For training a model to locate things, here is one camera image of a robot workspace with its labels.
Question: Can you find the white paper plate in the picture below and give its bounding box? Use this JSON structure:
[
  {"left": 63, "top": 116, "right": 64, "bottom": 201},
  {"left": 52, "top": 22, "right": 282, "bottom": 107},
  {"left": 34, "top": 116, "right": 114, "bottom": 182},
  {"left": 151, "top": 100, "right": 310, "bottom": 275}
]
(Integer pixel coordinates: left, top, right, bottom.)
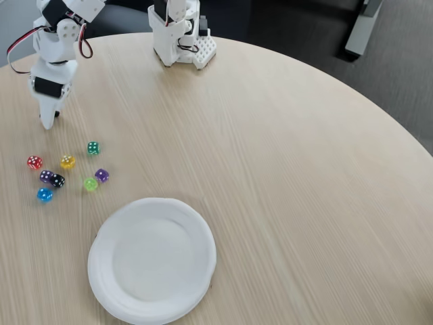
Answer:
[{"left": 87, "top": 197, "right": 218, "bottom": 325}]

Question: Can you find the black office chair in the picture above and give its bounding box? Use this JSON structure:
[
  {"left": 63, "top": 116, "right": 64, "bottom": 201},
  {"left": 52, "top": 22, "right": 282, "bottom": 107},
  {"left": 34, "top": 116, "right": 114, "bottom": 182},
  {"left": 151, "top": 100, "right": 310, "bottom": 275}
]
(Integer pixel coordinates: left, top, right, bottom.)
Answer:
[{"left": 84, "top": 3, "right": 153, "bottom": 39}]

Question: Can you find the grey desk leg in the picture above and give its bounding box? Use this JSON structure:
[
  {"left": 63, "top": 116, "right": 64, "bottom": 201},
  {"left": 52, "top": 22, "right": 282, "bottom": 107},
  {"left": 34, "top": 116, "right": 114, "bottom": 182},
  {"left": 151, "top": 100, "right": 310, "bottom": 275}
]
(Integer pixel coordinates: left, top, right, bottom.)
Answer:
[{"left": 344, "top": 0, "right": 385, "bottom": 62}]

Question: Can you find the red black servo cable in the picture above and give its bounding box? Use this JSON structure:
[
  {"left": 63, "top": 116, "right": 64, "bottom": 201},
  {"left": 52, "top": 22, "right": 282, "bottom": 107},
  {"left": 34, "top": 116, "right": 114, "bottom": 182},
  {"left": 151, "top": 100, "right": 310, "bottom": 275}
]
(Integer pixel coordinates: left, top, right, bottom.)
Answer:
[
  {"left": 78, "top": 22, "right": 93, "bottom": 59},
  {"left": 177, "top": 36, "right": 200, "bottom": 54},
  {"left": 7, "top": 26, "right": 45, "bottom": 74}
]

